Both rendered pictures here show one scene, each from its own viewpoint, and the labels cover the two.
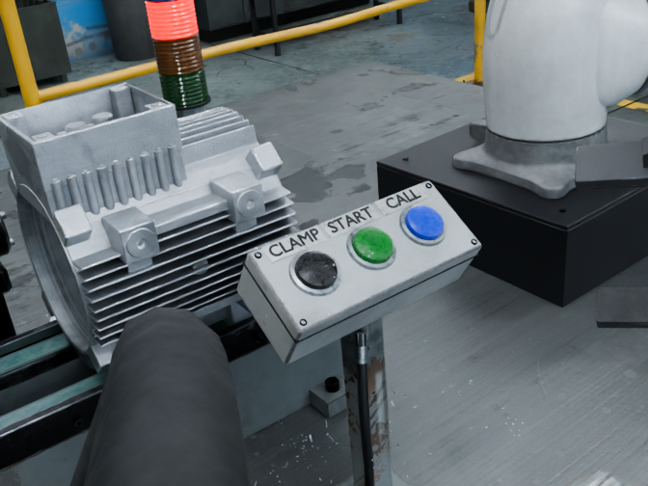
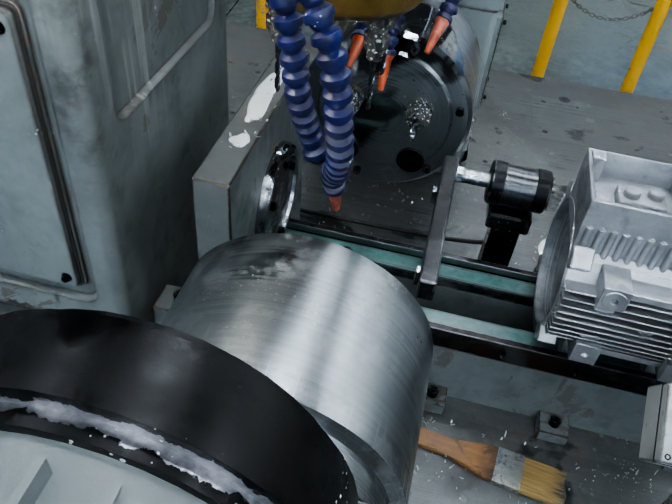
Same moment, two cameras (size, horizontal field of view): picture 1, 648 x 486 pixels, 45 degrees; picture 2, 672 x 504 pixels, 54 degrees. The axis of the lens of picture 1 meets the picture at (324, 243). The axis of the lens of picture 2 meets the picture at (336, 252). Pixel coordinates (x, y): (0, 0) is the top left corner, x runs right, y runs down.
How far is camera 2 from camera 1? 0.21 m
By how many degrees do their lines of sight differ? 38
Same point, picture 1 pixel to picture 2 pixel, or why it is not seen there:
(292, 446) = (620, 466)
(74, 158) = (613, 221)
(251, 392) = (620, 414)
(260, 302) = (654, 414)
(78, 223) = (585, 262)
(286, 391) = not seen: hidden behind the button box
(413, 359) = not seen: outside the picture
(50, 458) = (475, 360)
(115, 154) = (643, 233)
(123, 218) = (616, 276)
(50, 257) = (561, 239)
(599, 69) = not seen: outside the picture
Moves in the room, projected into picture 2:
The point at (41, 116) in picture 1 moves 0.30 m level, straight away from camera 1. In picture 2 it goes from (619, 162) to (657, 60)
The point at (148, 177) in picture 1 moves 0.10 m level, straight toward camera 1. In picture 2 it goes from (654, 258) to (627, 314)
